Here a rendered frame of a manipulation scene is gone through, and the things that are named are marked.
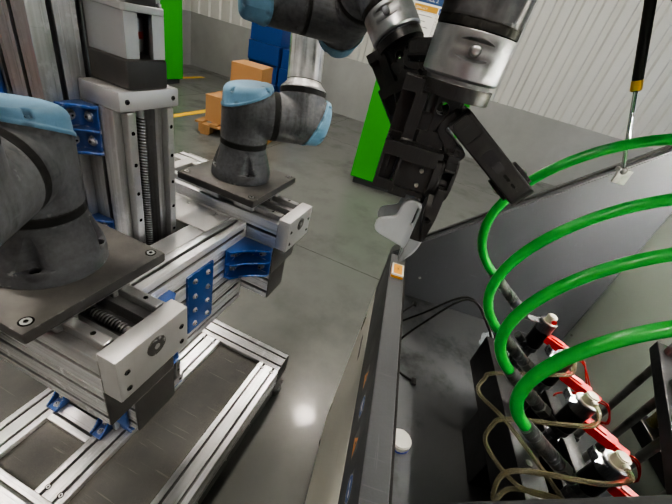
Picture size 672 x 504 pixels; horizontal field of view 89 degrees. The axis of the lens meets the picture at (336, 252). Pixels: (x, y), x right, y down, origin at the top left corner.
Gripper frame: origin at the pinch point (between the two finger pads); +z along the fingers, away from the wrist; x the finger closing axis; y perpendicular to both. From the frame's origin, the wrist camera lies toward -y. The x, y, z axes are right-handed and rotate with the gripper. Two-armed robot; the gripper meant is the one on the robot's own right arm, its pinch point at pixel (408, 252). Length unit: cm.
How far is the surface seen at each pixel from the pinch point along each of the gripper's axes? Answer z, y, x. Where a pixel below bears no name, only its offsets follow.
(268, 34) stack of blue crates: 16, 261, -616
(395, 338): 25.3, -6.1, -11.1
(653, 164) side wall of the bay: -14, -47, -43
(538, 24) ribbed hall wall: -95, -155, -640
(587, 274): -6.5, -17.7, 4.4
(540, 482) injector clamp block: 22.3, -26.9, 10.1
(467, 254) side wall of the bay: 19, -22, -43
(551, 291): -3.3, -15.6, 4.5
